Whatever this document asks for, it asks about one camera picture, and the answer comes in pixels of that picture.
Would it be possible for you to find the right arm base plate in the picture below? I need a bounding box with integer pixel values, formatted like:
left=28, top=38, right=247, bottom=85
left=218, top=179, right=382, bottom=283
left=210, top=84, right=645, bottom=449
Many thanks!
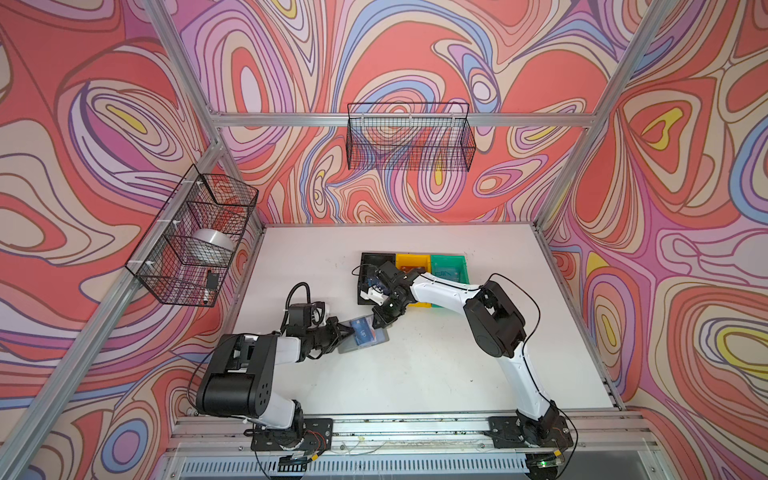
left=484, top=415, right=574, bottom=450

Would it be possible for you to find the black wire basket wall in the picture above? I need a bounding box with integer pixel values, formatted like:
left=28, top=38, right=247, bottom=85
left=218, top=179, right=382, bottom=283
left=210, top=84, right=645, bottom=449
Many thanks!
left=346, top=100, right=476, bottom=172
left=125, top=166, right=259, bottom=308

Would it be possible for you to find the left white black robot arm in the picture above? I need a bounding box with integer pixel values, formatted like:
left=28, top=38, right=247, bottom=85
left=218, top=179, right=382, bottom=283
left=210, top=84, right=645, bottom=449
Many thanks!
left=194, top=317, right=355, bottom=430

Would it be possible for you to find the black wire basket left wall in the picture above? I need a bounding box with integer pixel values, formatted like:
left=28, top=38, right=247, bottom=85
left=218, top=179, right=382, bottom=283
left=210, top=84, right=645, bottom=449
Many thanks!
left=125, top=166, right=259, bottom=308

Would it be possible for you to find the yellow plastic bin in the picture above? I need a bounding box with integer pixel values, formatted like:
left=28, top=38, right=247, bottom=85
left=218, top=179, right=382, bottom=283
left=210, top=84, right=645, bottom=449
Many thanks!
left=395, top=253, right=432, bottom=273

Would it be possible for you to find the small black device in basket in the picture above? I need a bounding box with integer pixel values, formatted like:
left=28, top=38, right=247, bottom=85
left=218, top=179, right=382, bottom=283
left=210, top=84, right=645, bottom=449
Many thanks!
left=205, top=270, right=220, bottom=295

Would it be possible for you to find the blue card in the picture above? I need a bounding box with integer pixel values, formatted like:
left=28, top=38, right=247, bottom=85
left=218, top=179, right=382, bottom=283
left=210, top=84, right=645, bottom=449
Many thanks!
left=349, top=316, right=376, bottom=347

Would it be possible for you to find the silver tape roll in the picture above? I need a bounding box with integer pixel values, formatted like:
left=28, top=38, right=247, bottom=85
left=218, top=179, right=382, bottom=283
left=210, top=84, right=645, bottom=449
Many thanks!
left=187, top=228, right=235, bottom=267

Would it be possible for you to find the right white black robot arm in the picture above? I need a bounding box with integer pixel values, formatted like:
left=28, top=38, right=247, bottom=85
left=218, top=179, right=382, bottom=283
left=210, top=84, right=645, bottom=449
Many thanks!
left=359, top=262, right=563, bottom=447

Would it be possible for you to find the green plastic bin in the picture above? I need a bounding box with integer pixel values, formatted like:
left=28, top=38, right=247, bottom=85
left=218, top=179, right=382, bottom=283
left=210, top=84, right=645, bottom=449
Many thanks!
left=430, top=255, right=470, bottom=284

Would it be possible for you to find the black plastic bin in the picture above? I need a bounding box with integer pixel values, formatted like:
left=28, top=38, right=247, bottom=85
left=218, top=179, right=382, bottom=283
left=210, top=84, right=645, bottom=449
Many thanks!
left=352, top=252, right=396, bottom=305

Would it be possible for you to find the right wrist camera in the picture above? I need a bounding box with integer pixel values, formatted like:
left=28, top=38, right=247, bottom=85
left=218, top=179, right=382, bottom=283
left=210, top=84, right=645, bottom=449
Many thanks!
left=366, top=287, right=389, bottom=305

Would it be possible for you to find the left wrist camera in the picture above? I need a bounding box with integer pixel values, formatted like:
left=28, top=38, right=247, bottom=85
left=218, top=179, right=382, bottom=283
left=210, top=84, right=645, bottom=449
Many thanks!
left=286, top=301, right=326, bottom=329

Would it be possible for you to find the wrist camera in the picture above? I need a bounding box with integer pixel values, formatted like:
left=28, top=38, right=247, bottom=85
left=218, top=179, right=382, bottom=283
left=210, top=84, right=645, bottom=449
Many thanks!
left=286, top=301, right=326, bottom=329
left=366, top=287, right=389, bottom=305

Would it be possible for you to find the black wire basket back wall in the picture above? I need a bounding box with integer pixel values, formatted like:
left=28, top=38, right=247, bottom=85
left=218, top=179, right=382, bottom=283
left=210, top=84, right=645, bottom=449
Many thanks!
left=346, top=100, right=476, bottom=172

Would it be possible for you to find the grey card holder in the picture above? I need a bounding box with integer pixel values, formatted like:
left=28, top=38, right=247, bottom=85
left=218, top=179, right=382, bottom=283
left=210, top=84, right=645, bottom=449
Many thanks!
left=337, top=314, right=389, bottom=354

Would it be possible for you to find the aluminium front rail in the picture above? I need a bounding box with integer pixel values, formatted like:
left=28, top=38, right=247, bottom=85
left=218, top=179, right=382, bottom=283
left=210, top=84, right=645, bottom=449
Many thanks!
left=166, top=410, right=660, bottom=456

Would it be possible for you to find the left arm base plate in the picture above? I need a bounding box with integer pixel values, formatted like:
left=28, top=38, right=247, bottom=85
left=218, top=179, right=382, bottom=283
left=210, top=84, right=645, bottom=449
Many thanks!
left=247, top=417, right=334, bottom=455

